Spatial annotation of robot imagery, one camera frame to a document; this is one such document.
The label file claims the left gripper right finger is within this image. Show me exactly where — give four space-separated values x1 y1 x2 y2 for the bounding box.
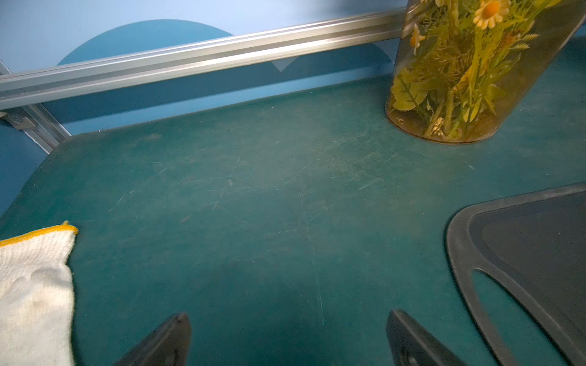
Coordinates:
386 310 465 366

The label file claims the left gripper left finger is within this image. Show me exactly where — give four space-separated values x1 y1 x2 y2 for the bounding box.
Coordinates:
114 313 192 366

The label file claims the black cutting board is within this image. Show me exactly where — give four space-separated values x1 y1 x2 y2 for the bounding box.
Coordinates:
446 182 585 365

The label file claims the white work glove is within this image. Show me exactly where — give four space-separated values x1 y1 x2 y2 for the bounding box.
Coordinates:
1 222 79 365

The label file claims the flower bouquet in amber vase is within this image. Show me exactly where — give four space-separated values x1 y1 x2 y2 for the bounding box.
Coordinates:
385 1 585 144

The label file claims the aluminium frame rail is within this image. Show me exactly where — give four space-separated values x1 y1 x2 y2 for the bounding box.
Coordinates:
1 8 406 110

